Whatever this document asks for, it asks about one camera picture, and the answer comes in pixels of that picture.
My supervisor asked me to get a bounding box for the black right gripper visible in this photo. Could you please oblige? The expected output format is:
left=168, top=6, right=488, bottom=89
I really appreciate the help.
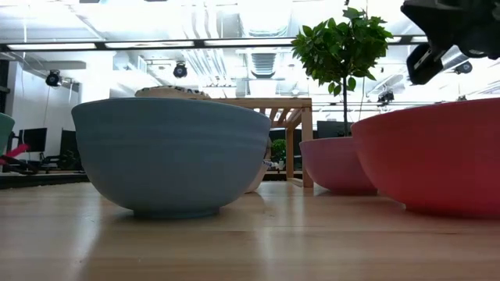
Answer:
left=400, top=0, right=500, bottom=86

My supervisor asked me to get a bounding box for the red bowl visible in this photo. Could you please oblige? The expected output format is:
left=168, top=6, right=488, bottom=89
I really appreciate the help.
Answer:
left=350, top=97, right=500, bottom=218

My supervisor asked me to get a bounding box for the pink bowl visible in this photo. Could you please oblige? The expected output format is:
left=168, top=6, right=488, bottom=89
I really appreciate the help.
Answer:
left=298, top=136, right=378, bottom=196

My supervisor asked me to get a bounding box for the blue patterned paper bowl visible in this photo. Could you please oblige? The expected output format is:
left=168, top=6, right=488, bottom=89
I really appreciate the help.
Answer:
left=245, top=138, right=273, bottom=194

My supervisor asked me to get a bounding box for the green bowl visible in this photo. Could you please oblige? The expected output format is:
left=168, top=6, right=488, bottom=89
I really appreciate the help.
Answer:
left=0, top=112, right=16, bottom=157

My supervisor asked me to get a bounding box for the wooden slatted shelf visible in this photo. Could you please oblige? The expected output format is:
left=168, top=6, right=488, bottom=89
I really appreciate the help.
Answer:
left=197, top=97, right=315, bottom=189

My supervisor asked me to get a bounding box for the green potted plant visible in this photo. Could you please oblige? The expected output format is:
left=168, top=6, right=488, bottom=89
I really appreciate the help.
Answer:
left=291, top=6, right=395, bottom=138

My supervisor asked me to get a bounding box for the ceiling air vent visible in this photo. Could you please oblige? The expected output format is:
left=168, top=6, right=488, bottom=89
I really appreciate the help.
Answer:
left=249, top=52, right=278, bottom=79

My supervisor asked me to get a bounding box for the small background plant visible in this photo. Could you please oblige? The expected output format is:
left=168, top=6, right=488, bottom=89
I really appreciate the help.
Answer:
left=271, top=138, right=288, bottom=163

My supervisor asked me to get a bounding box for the black computer monitor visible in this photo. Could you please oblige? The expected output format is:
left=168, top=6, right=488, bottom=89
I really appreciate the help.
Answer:
left=17, top=127, right=48, bottom=154
left=59, top=128, right=79, bottom=157

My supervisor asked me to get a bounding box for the black office chair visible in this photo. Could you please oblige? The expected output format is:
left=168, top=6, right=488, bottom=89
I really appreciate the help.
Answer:
left=41, top=150, right=83, bottom=173

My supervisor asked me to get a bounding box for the black overhead light rail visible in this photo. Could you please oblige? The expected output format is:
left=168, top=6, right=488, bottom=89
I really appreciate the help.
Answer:
left=0, top=34, right=429, bottom=52

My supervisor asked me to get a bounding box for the black table cable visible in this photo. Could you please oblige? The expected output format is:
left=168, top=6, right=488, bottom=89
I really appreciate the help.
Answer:
left=0, top=155, right=40, bottom=176

